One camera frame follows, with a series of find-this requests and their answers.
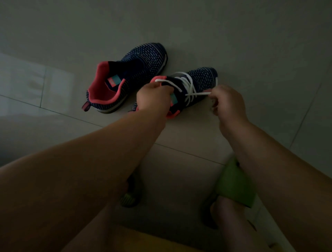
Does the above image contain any person's left hand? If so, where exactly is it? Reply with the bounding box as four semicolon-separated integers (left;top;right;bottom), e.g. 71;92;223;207
136;82;174;123

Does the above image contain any person's right hand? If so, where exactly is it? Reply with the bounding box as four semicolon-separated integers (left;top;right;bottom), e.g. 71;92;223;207
209;84;251;141

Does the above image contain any white shoelace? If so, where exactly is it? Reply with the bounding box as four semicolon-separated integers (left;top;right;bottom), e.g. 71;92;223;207
155;71;218;106

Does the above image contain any blue knit sneaker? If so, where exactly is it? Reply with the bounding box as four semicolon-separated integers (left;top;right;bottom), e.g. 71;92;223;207
82;43;168;114
128;67;218;120

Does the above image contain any person's right forearm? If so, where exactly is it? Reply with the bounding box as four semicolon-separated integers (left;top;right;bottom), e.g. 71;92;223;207
225;122;332;252

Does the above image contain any person's left forearm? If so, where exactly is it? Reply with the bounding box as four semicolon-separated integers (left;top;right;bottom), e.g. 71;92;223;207
0;109;166;252

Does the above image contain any person's right leg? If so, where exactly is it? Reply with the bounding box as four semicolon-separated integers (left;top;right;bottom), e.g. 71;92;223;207
210;196;270;252

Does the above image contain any person's leg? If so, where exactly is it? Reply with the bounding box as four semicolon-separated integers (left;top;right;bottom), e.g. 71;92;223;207
210;196;270;252
61;200;117;252

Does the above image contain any person's left leg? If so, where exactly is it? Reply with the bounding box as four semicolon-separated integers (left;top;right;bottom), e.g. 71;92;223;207
61;200;117;252

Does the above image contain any green foam slipper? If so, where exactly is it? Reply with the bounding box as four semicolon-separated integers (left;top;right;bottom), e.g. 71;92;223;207
120;174;142;208
200;155;257;230

